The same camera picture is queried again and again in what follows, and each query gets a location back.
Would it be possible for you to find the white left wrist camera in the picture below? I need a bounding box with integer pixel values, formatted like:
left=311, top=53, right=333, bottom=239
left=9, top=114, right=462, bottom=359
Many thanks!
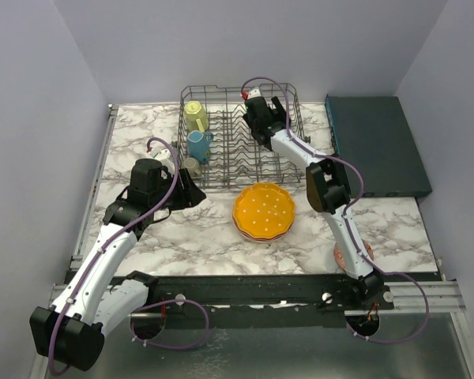
left=149, top=147, right=175, bottom=174

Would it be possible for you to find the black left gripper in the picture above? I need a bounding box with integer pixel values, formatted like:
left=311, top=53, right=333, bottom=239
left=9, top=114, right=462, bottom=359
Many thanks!
left=150, top=167, right=206, bottom=212

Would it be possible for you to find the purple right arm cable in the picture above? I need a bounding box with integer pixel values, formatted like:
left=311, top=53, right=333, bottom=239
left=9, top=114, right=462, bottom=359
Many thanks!
left=241, top=77, right=431, bottom=344

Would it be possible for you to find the blue floral mug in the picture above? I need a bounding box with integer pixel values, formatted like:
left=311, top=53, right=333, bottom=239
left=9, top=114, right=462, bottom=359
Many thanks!
left=186, top=130, right=213, bottom=164

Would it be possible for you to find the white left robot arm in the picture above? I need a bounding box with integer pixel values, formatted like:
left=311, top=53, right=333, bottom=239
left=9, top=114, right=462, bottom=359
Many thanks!
left=29, top=158, right=206, bottom=371

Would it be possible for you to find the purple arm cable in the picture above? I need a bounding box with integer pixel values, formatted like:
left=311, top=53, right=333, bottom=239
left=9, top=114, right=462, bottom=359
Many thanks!
left=241, top=77, right=431, bottom=344
left=47, top=137, right=210, bottom=376

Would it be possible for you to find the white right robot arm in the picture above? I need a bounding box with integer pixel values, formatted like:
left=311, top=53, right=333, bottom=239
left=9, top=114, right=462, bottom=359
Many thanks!
left=243, top=89, right=384, bottom=310

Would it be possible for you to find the blue network switch box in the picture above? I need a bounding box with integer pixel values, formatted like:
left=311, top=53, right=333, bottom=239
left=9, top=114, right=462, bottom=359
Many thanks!
left=325, top=95, right=432, bottom=198

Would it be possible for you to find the red patterned glass bowl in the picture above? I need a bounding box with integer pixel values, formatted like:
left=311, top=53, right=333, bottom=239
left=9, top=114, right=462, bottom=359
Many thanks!
left=333, top=240, right=374, bottom=271

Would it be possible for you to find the pink plate under stack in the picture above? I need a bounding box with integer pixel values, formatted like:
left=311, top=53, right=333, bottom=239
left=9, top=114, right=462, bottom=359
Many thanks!
left=234, top=224, right=292, bottom=243

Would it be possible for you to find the orange polka dot plate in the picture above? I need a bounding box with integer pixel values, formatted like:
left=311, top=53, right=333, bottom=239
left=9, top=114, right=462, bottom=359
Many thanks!
left=232, top=182, right=295, bottom=238

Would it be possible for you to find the pale yellow mug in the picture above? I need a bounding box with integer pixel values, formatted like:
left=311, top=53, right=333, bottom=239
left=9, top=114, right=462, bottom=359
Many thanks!
left=183, top=101, right=209, bottom=132

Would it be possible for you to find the small grey cup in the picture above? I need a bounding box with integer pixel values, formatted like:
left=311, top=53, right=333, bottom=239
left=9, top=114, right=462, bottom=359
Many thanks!
left=182, top=157, right=201, bottom=178

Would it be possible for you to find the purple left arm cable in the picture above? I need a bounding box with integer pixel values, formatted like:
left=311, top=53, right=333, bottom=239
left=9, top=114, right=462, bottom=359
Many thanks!
left=47, top=137, right=210, bottom=376

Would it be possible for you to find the grey wire dish rack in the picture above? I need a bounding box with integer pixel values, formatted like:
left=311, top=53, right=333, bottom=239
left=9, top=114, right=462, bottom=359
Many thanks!
left=175, top=85, right=304, bottom=191

